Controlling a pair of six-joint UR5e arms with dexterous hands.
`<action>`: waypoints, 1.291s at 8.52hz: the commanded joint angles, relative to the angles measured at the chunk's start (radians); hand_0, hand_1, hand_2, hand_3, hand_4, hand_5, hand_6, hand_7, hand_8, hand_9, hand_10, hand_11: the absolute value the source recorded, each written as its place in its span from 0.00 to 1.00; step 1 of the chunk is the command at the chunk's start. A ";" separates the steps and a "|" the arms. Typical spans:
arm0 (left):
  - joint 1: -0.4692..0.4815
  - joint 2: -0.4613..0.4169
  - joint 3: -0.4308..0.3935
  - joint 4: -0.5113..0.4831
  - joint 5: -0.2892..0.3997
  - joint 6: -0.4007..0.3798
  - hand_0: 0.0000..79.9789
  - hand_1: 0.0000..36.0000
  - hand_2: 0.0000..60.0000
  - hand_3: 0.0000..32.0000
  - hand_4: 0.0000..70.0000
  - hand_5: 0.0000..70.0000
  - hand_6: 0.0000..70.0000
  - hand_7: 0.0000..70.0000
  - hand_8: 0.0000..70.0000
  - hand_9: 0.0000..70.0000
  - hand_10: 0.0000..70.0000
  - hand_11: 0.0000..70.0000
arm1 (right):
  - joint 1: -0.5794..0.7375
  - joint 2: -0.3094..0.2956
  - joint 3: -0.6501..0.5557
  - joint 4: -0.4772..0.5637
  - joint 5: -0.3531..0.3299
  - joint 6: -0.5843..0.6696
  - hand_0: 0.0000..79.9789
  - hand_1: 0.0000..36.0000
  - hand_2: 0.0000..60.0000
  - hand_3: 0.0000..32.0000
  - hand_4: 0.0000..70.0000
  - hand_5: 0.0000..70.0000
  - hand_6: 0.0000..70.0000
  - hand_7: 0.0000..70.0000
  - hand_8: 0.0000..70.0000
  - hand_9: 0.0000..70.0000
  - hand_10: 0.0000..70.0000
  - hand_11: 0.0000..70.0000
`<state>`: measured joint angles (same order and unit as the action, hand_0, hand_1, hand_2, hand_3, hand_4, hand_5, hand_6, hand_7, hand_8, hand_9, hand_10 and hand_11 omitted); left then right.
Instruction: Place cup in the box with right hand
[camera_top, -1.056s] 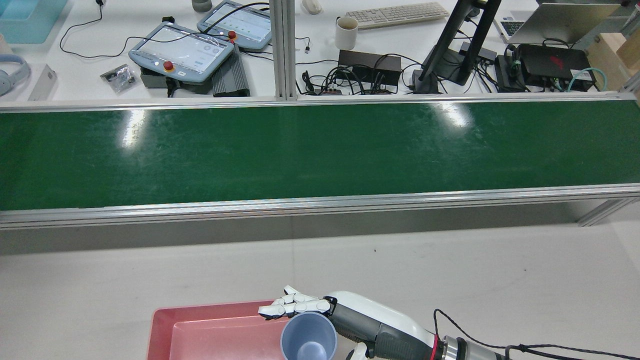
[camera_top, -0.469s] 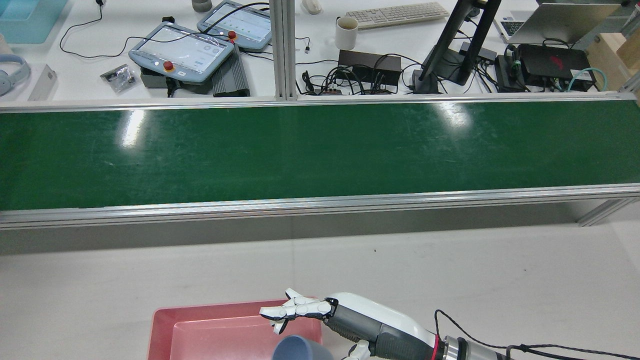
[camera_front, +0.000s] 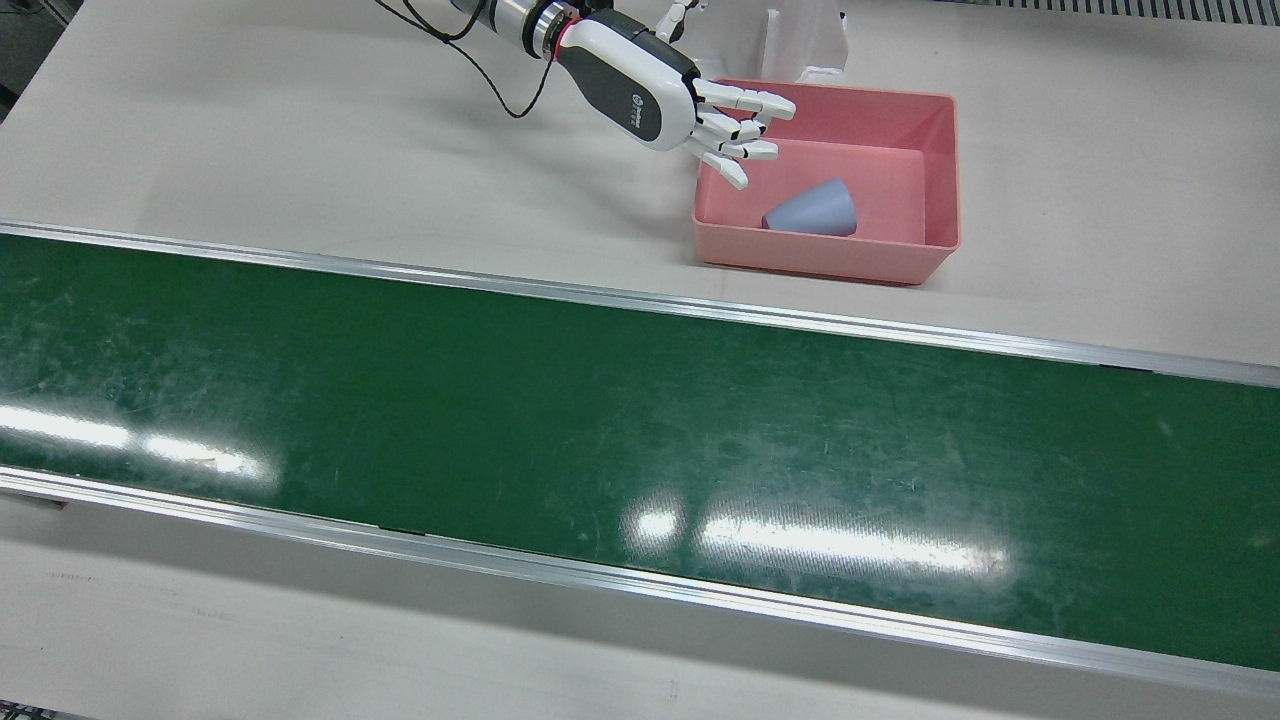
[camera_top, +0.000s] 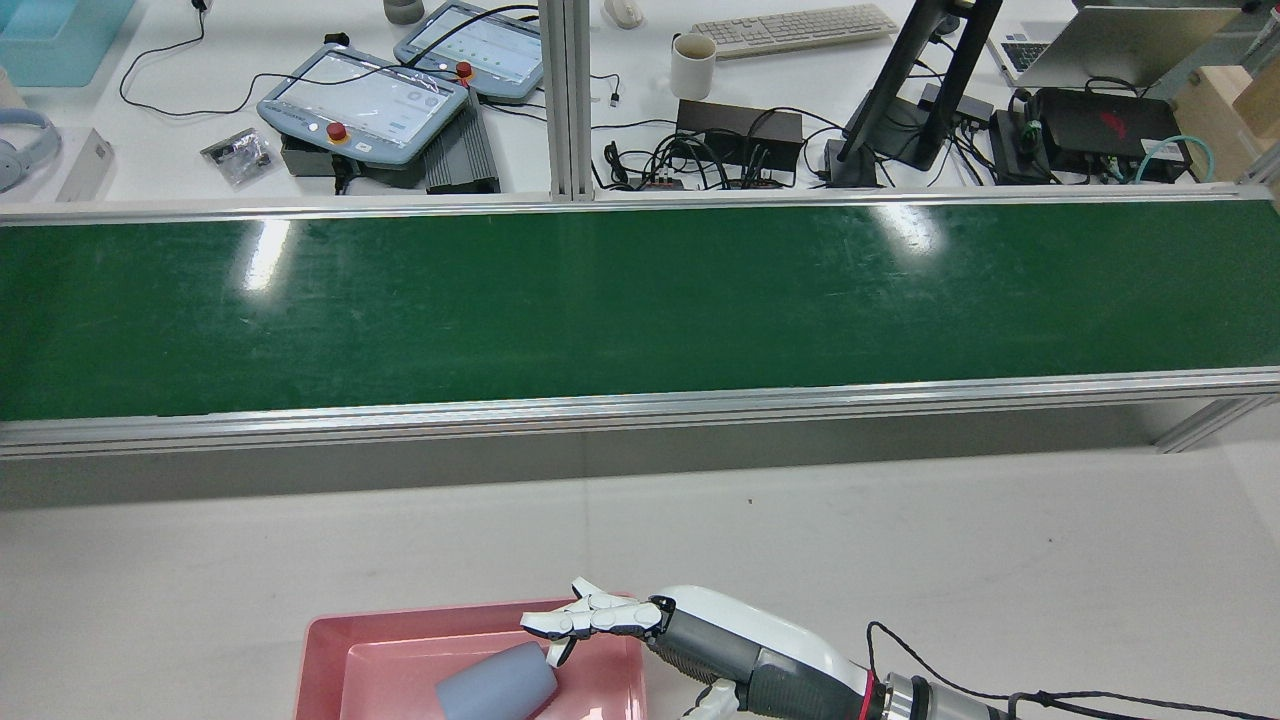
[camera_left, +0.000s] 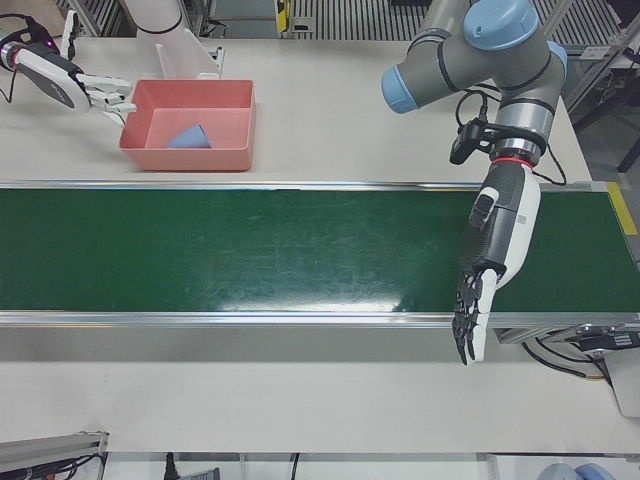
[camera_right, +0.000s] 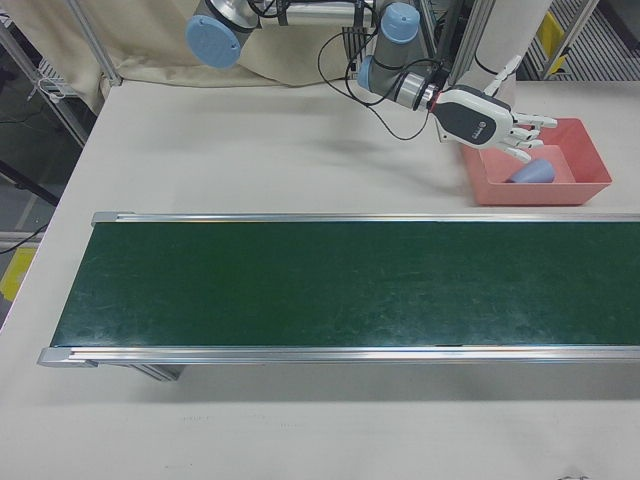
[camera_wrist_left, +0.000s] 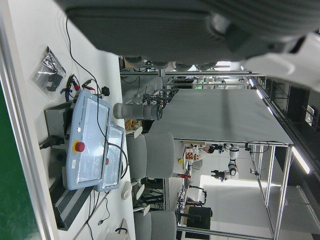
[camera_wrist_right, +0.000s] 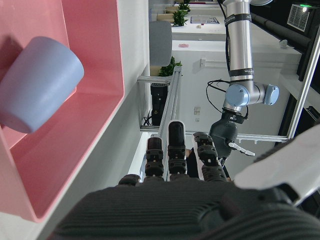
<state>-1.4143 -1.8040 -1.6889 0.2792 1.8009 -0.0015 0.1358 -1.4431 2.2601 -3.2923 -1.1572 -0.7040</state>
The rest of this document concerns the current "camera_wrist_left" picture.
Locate light blue teach pendant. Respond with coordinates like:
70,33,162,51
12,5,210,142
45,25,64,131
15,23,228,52
65,89,114,192
96,123,127,193

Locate green conveyor belt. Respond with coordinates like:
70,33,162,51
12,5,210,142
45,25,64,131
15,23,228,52
0,0,60,240

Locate white robot with black joints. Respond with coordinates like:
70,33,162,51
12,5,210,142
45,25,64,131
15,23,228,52
211,143,241,184

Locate black background monitor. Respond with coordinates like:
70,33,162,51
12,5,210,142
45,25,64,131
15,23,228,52
186,206,214,230

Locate tan bread-shaped toys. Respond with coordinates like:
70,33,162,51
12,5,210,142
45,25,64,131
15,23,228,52
124,118,140,131

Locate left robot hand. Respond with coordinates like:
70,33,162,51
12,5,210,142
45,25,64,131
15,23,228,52
53,0,320,91

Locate clear bag with black parts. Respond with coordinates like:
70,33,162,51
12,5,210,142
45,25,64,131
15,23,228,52
29,45,68,94

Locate thick black pendant cable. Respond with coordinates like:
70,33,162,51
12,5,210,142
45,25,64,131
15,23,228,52
101,142,130,181

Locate aluminium frame cell with canopy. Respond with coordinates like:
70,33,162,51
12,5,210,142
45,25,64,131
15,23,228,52
149,88,295,240

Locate dark gray metal box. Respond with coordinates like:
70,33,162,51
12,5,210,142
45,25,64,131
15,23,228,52
39,103,76,154

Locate white computer mouse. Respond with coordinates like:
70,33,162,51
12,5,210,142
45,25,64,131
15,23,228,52
120,180,133,201

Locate gray cylindrical flask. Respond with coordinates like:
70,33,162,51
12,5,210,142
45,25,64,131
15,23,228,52
112,102,164,122

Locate blue strap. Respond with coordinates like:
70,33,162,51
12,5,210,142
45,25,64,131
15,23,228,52
59,86,74,102

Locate thin black USB cable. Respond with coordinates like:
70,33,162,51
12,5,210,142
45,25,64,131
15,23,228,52
84,191,112,227

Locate gray office chair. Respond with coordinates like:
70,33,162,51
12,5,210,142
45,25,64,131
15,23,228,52
133,204,178,240
126,125,176,198

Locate red alligator clip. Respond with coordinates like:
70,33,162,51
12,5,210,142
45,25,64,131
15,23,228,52
81,78,97,91
66,73,81,91

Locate person in white shirt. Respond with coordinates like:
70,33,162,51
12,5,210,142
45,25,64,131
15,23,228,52
184,144,216,161

